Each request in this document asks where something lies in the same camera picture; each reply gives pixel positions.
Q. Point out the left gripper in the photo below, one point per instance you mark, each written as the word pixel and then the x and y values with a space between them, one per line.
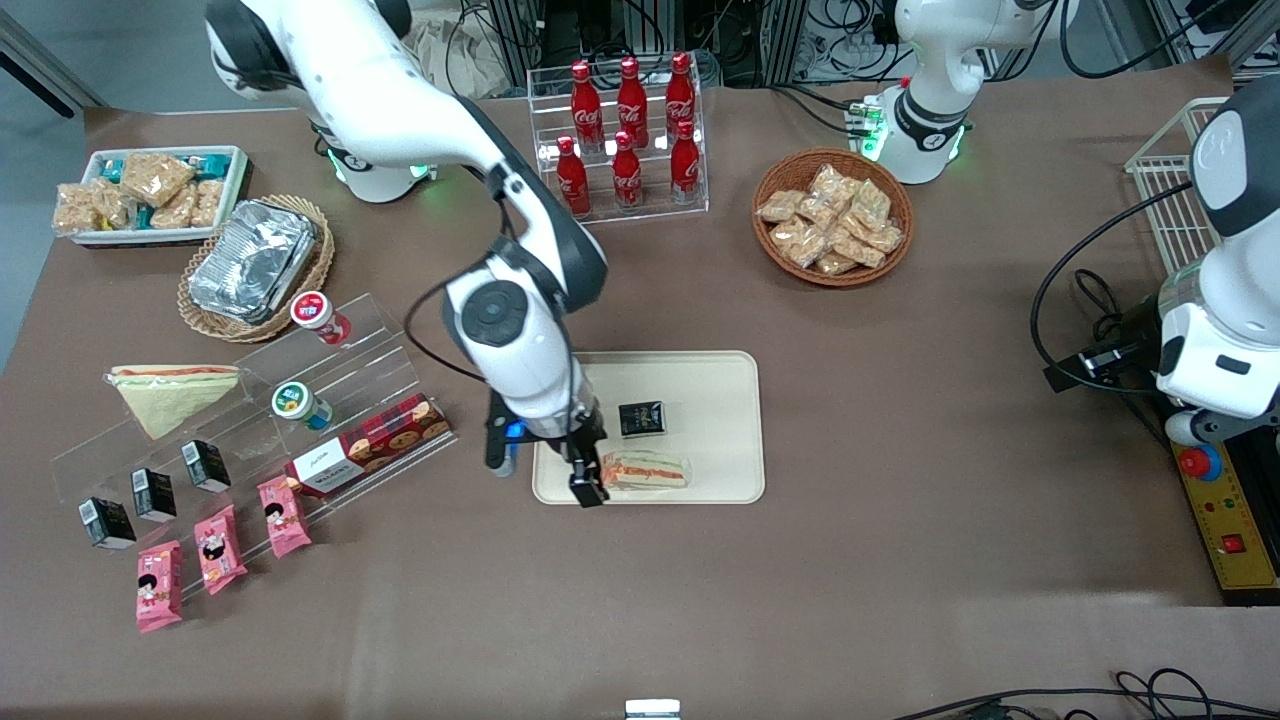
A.
pixel 1135 341

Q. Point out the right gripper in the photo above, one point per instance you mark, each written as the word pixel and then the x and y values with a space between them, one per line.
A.
pixel 583 435

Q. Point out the triangle sandwich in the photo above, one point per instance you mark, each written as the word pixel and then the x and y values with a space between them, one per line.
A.
pixel 650 470
pixel 170 395

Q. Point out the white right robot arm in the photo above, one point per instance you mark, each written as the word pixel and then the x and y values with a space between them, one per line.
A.
pixel 400 110

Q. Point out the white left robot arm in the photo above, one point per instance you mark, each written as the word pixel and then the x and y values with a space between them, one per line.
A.
pixel 935 110

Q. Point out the beige plastic tray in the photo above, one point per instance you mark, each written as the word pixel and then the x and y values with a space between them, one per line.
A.
pixel 715 420

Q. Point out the small black packet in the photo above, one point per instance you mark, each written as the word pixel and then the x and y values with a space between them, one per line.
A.
pixel 642 419

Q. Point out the yellow emergency stop box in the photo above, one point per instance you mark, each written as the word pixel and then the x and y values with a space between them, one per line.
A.
pixel 1230 520

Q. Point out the red tartan cookie box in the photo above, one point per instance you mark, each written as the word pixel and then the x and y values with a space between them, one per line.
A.
pixel 385 440

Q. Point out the small silver device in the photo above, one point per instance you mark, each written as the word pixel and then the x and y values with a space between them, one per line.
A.
pixel 652 709

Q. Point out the clear wrapped cracker pack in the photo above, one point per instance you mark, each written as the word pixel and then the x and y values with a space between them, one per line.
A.
pixel 780 205
pixel 886 238
pixel 858 248
pixel 870 205
pixel 800 243
pixel 830 183
pixel 836 263

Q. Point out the clear acrylic bottle rack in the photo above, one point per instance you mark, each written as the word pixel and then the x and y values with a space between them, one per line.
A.
pixel 650 215

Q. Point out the clear acrylic tiered stand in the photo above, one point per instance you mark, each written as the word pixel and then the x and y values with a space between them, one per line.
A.
pixel 340 365

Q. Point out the round wicker snack basket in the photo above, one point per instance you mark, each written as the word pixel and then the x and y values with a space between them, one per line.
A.
pixel 775 260

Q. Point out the red cola bottle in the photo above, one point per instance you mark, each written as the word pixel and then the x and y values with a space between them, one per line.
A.
pixel 627 175
pixel 586 105
pixel 685 165
pixel 680 92
pixel 575 180
pixel 632 100

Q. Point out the green lid yogurt cup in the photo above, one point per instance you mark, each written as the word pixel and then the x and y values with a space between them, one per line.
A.
pixel 297 403

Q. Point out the pink snack pack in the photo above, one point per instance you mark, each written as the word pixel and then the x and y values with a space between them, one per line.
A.
pixel 284 516
pixel 159 587
pixel 220 550

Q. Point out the red yogurt cup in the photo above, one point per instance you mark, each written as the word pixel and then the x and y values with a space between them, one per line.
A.
pixel 318 314

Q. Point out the wicker basket with foil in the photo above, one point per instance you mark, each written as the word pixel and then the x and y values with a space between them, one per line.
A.
pixel 310 275

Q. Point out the small black carton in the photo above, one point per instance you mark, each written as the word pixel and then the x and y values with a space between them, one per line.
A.
pixel 154 495
pixel 107 523
pixel 205 466

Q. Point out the stacked foil containers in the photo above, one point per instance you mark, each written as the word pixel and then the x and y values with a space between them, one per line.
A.
pixel 250 260

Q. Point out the crumpled beige paper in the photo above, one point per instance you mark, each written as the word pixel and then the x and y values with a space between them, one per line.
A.
pixel 450 55

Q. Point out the white plastic bin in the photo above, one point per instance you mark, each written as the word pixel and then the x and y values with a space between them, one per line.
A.
pixel 232 185

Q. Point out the background equipment rack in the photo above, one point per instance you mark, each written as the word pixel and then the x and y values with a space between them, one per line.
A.
pixel 700 30

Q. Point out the rice cracker pack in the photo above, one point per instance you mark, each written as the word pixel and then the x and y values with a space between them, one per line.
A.
pixel 208 203
pixel 175 210
pixel 113 203
pixel 75 210
pixel 155 177

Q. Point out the teal snack pack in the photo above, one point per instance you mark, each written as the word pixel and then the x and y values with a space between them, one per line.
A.
pixel 212 163
pixel 110 169

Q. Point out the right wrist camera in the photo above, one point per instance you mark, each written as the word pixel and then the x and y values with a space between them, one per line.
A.
pixel 500 445

